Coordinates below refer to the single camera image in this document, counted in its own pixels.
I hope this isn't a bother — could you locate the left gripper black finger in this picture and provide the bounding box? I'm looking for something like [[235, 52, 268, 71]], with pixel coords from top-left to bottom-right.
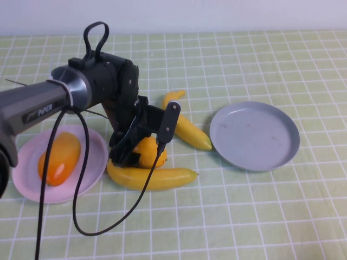
[[126, 152, 142, 166], [108, 147, 128, 168]]

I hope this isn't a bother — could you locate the orange-red blushed mango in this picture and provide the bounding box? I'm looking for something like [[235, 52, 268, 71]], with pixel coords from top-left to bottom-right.
[[37, 132, 82, 187]]

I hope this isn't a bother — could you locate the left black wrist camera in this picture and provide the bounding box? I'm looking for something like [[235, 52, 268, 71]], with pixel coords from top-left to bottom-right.
[[156, 100, 182, 145]]

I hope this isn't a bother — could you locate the short curved yellow banana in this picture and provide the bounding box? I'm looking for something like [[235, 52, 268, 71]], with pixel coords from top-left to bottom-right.
[[162, 90, 213, 151]]

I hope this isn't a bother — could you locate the green checked tablecloth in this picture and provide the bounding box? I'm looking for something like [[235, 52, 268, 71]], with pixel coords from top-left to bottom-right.
[[0, 30, 347, 260]]

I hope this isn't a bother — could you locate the grey-blue round plate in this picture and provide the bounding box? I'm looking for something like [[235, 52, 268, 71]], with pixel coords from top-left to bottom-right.
[[209, 101, 300, 172]]

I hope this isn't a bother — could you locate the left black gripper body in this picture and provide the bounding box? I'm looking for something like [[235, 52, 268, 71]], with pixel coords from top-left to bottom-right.
[[109, 95, 166, 153]]

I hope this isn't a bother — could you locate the left black looped cable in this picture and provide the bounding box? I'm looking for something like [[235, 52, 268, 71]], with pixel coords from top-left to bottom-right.
[[82, 21, 110, 63]]

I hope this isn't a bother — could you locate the plain yellow mango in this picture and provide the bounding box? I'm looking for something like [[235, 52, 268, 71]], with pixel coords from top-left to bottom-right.
[[132, 136, 168, 169]]

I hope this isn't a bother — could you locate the pink round plate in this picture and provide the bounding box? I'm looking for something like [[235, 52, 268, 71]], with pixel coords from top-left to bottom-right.
[[11, 125, 108, 204]]

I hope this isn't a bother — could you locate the long yellow banana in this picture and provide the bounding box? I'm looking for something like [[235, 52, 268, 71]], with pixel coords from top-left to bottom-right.
[[106, 159, 198, 191]]

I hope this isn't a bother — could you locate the white cable tie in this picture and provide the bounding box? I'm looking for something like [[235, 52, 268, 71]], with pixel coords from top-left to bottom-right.
[[47, 77, 74, 109]]

